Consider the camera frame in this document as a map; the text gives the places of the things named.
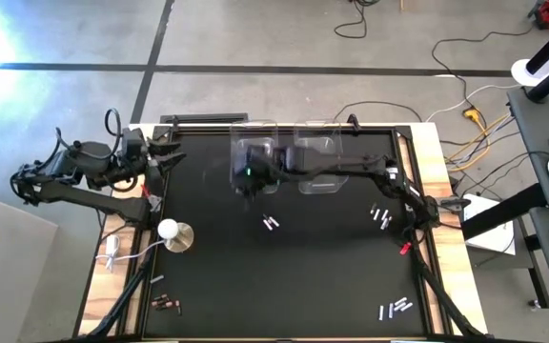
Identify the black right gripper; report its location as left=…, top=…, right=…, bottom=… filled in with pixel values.
left=235, top=145, right=307, bottom=211

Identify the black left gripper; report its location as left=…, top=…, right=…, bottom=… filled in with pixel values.
left=112, top=139, right=188, bottom=185

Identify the clear plastic bin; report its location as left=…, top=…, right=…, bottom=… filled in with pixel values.
left=293, top=121, right=350, bottom=195
left=229, top=121, right=280, bottom=195

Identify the white globe lamp brass base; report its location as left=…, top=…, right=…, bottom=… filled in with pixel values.
left=156, top=217, right=195, bottom=253

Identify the black table mat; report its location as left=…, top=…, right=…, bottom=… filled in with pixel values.
left=143, top=126, right=428, bottom=338

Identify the white box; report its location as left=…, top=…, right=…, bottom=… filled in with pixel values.
left=462, top=192, right=517, bottom=256

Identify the black table support bar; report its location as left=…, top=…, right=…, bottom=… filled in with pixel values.
left=459, top=182, right=549, bottom=241

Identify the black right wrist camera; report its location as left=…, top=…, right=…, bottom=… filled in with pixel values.
left=234, top=161, right=264, bottom=192

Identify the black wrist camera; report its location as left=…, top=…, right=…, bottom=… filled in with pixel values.
left=121, top=128, right=148, bottom=154
left=234, top=161, right=264, bottom=192

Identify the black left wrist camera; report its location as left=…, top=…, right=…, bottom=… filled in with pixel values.
left=121, top=128, right=148, bottom=154

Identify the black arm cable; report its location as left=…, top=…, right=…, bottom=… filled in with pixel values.
left=104, top=108, right=124, bottom=147

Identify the white lamp cable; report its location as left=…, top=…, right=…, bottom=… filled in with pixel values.
left=95, top=237, right=166, bottom=273

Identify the black floor cable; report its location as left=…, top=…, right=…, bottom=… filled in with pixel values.
left=333, top=0, right=381, bottom=40
left=333, top=99, right=423, bottom=124
left=430, top=30, right=536, bottom=113
left=455, top=150, right=549, bottom=199

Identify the yellow extension cable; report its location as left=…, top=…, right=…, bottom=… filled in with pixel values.
left=445, top=112, right=512, bottom=172

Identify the white floor cable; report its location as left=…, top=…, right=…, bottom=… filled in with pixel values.
left=424, top=83, right=522, bottom=123

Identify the white stand with black post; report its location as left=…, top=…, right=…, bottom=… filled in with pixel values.
left=510, top=21, right=549, bottom=88

